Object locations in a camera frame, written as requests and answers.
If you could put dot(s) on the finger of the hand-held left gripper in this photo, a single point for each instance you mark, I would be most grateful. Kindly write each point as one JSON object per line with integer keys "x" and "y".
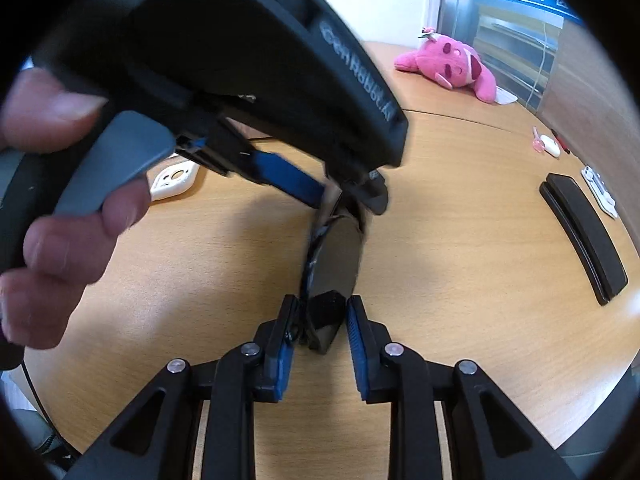
{"x": 367, "y": 192}
{"x": 285, "y": 177}

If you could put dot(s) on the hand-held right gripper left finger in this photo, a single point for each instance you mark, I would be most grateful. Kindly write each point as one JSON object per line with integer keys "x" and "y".
{"x": 286, "y": 360}

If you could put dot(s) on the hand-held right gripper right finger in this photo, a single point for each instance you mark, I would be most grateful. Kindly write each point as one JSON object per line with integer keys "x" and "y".
{"x": 359, "y": 355}

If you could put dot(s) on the wooden partition panel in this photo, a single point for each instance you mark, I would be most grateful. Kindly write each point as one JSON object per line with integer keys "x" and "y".
{"x": 595, "y": 90}

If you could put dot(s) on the black oval hand mirror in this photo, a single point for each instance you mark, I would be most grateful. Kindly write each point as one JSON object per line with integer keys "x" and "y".
{"x": 335, "y": 260}

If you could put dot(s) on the person's left hand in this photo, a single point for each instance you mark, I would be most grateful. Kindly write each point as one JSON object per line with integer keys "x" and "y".
{"x": 75, "y": 240}

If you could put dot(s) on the small pink plastic item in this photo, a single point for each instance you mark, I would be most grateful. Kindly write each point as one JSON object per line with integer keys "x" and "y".
{"x": 538, "y": 141}

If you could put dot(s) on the small white case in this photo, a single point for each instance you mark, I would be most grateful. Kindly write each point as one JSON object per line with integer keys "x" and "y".
{"x": 551, "y": 146}

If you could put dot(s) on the black wrist rest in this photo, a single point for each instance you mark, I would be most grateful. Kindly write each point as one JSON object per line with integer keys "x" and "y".
{"x": 585, "y": 235}

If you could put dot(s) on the glass door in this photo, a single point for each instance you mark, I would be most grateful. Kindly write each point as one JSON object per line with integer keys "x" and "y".
{"x": 500, "y": 40}

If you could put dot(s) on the red and black pen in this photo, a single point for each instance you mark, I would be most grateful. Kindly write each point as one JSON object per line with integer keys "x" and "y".
{"x": 561, "y": 141}

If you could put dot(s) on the white paper sheet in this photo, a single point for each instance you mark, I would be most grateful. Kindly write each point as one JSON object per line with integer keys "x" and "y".
{"x": 507, "y": 96}

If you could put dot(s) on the pink plush toy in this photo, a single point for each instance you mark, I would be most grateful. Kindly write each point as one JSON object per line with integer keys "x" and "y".
{"x": 450, "y": 60}

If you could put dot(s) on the wooden desktop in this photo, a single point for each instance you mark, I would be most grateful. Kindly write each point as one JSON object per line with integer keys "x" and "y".
{"x": 450, "y": 260}

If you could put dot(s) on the white remote-like device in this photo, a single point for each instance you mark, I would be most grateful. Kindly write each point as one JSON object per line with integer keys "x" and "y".
{"x": 600, "y": 191}

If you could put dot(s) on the white plastic tape dispenser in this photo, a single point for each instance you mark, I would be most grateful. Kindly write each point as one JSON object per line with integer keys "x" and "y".
{"x": 175, "y": 180}

